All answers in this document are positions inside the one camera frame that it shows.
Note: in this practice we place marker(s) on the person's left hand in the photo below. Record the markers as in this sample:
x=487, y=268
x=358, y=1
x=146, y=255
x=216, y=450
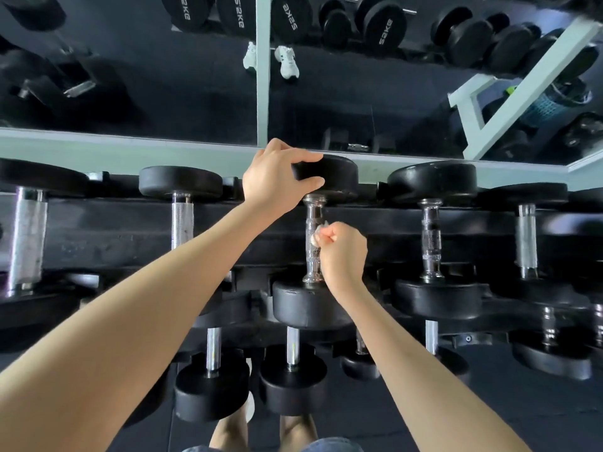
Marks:
x=268, y=183

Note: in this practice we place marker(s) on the person's right forearm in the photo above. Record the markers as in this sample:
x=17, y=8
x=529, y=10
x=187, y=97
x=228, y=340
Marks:
x=424, y=395

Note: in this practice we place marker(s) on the person's left forearm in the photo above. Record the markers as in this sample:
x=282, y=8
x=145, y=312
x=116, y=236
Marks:
x=118, y=334

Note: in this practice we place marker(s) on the person's left white sneaker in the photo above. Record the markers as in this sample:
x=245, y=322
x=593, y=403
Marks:
x=250, y=409

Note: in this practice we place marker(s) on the person's right hand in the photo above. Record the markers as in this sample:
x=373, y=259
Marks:
x=344, y=258

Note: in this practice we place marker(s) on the person's right leg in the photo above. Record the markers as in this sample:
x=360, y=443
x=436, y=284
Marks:
x=297, y=433

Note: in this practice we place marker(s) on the black dumbbell rack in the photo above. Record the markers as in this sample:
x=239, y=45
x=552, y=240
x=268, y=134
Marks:
x=118, y=230

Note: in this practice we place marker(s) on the white wet wipe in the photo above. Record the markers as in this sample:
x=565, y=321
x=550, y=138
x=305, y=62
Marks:
x=320, y=228

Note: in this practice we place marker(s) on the medium black dumbbell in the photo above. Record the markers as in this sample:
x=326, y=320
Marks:
x=597, y=324
x=551, y=362

